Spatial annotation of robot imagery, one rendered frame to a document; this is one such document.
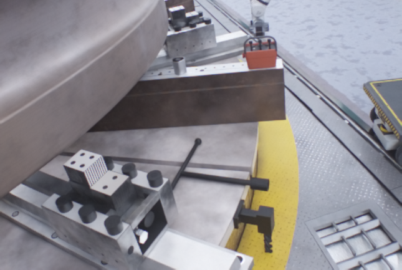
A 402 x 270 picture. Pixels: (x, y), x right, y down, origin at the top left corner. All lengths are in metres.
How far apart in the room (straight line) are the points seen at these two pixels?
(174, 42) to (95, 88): 1.63
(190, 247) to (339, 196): 1.13
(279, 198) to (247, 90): 0.70
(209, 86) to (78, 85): 0.99
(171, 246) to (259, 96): 1.17
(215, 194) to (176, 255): 0.53
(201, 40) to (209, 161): 1.39
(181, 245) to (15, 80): 0.94
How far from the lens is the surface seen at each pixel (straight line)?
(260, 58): 2.23
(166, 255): 1.56
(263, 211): 1.82
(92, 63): 1.66
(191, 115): 2.45
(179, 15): 3.27
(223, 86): 2.32
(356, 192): 2.41
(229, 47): 3.45
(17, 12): 1.58
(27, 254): 2.06
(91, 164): 1.48
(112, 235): 1.40
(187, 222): 1.85
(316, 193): 2.37
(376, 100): 2.66
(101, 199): 1.50
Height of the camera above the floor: 1.66
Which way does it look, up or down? 30 degrees down
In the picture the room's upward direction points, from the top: 11 degrees counter-clockwise
